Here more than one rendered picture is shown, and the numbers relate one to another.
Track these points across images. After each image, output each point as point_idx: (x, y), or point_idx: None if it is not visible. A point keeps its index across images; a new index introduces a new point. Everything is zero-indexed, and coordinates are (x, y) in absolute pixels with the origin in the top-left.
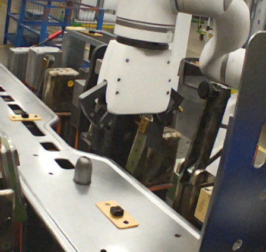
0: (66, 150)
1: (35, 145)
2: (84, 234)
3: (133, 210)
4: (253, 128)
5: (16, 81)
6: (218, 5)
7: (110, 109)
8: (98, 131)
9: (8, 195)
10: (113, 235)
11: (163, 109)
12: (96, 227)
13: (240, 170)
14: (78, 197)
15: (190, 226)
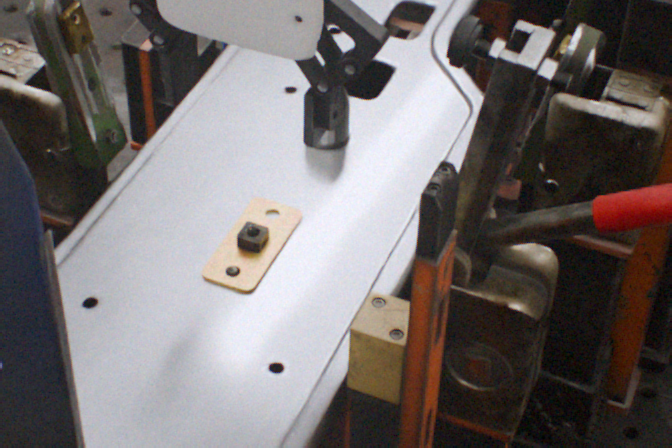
0: (430, 44)
1: (377, 4)
2: (118, 250)
3: (303, 256)
4: None
5: None
6: None
7: (160, 13)
8: (161, 50)
9: (42, 104)
10: (165, 282)
11: (295, 54)
12: (164, 250)
13: None
14: (251, 167)
15: (334, 368)
